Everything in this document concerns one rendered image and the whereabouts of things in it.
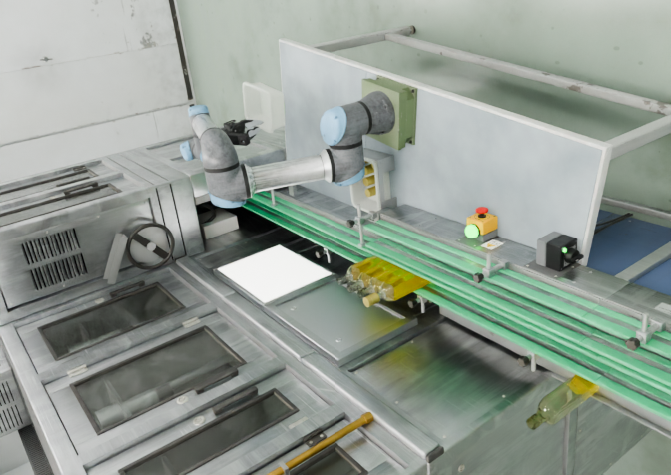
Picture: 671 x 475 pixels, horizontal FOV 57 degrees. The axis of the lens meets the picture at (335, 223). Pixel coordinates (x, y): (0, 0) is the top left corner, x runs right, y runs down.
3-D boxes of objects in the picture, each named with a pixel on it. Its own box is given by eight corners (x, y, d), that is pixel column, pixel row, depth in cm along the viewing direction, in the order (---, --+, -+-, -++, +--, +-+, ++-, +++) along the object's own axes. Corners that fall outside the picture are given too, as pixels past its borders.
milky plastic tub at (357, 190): (368, 200, 252) (351, 206, 247) (363, 147, 243) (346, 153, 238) (396, 210, 238) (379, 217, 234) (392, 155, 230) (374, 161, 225)
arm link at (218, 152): (199, 138, 191) (180, 107, 233) (206, 171, 195) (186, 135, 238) (236, 131, 194) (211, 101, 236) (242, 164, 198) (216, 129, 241)
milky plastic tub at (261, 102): (259, 76, 262) (241, 80, 258) (288, 89, 246) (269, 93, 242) (262, 116, 271) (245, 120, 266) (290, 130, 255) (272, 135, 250)
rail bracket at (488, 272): (501, 264, 185) (470, 280, 178) (501, 242, 182) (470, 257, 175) (512, 268, 182) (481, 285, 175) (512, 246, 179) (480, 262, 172)
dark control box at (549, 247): (553, 253, 184) (535, 263, 179) (554, 230, 180) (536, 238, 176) (578, 262, 177) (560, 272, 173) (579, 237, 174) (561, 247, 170)
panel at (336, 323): (281, 248, 280) (213, 274, 263) (280, 242, 279) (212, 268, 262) (418, 325, 211) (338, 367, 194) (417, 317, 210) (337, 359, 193)
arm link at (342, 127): (367, 103, 204) (335, 113, 197) (370, 143, 209) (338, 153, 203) (346, 99, 213) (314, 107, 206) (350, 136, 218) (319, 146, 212)
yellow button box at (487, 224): (482, 230, 205) (466, 237, 201) (481, 209, 202) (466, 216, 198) (498, 235, 199) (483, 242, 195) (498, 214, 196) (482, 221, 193)
